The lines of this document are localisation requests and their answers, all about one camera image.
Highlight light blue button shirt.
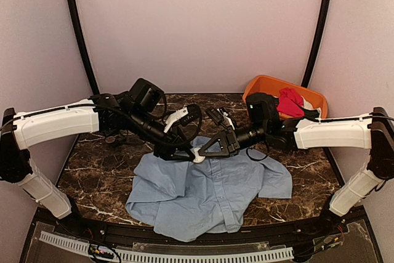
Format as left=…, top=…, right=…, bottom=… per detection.
left=125, top=149, right=292, bottom=242

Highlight orange plastic basin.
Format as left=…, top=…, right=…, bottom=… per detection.
left=243, top=75, right=328, bottom=118

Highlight red and white clothes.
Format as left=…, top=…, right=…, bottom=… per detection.
left=276, top=87, right=321, bottom=118

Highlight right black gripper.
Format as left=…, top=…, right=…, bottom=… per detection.
left=198, top=120, right=268, bottom=156

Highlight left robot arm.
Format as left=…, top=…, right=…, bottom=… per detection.
left=1, top=78, right=200, bottom=236

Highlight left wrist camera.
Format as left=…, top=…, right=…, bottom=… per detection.
left=164, top=104, right=201, bottom=133

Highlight white slotted cable duct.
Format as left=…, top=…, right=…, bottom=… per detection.
left=39, top=231, right=294, bottom=263

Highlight right black frame post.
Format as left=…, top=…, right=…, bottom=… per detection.
left=301, top=0, right=331, bottom=88

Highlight left black frame post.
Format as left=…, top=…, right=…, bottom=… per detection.
left=67, top=0, right=100, bottom=95

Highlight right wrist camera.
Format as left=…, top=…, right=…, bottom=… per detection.
left=206, top=107, right=237, bottom=130

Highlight black frame post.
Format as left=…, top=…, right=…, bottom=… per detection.
left=67, top=0, right=100, bottom=95
left=301, top=0, right=331, bottom=88

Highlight black front rail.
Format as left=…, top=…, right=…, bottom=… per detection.
left=33, top=207, right=369, bottom=254

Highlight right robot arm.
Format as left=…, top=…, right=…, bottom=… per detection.
left=196, top=93, right=393, bottom=235

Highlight round white brooch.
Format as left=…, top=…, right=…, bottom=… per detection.
left=192, top=147, right=205, bottom=164

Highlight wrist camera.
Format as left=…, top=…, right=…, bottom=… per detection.
left=164, top=104, right=201, bottom=133
left=206, top=107, right=237, bottom=130

